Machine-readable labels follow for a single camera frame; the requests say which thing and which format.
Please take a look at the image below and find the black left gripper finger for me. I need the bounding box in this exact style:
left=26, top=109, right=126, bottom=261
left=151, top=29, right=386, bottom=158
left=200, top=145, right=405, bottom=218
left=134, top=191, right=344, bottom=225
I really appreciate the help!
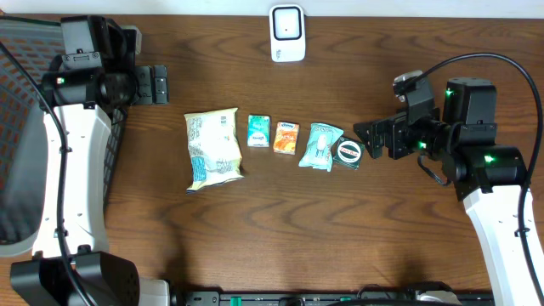
left=135, top=65, right=153, bottom=105
left=153, top=65, right=169, bottom=105

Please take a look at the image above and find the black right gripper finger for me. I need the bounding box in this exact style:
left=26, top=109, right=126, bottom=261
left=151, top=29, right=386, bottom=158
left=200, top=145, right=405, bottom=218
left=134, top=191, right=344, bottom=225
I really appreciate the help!
left=354, top=119, right=385, bottom=145
left=366, top=135, right=385, bottom=159

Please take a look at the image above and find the dark green ointment box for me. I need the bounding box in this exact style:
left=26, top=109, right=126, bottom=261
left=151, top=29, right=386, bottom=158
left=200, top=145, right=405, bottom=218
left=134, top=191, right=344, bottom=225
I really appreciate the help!
left=333, top=136, right=365, bottom=170

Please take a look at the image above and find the mint green wipes pack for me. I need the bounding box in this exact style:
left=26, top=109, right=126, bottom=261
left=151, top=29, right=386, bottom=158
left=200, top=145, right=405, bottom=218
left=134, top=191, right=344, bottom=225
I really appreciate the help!
left=298, top=122, right=343, bottom=172

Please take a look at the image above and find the orange tissue pack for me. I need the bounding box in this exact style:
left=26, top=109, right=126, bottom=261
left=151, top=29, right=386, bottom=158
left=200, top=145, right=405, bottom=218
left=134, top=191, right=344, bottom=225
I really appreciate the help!
left=273, top=122, right=299, bottom=155

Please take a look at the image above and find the cream snack bag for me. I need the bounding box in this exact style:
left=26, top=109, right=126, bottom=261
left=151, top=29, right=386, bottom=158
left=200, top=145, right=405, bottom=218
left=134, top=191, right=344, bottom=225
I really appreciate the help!
left=184, top=108, right=244, bottom=193

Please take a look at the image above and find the teal tissue pack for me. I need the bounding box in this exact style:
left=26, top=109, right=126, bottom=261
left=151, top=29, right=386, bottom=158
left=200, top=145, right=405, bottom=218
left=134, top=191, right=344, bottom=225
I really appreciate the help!
left=247, top=115, right=270, bottom=147

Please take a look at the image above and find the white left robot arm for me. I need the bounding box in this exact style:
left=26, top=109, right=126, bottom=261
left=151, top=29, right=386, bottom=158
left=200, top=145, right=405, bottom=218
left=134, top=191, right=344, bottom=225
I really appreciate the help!
left=10, top=15, right=179, bottom=306

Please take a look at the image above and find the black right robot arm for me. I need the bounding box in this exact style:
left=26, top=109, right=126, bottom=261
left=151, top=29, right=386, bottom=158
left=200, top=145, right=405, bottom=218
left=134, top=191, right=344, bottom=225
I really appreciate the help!
left=354, top=73, right=543, bottom=305

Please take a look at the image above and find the white barcode scanner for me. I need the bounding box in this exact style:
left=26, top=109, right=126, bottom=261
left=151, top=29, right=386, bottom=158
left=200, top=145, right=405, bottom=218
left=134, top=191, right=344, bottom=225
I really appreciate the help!
left=269, top=4, right=306, bottom=63

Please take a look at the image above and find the dark grey plastic basket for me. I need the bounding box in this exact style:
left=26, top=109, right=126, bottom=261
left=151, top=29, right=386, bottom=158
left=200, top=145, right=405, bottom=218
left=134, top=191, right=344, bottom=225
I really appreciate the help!
left=0, top=15, right=128, bottom=258

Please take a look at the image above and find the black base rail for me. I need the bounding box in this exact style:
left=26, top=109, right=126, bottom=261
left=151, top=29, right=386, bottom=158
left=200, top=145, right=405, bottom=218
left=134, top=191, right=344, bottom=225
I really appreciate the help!
left=184, top=286, right=494, bottom=306

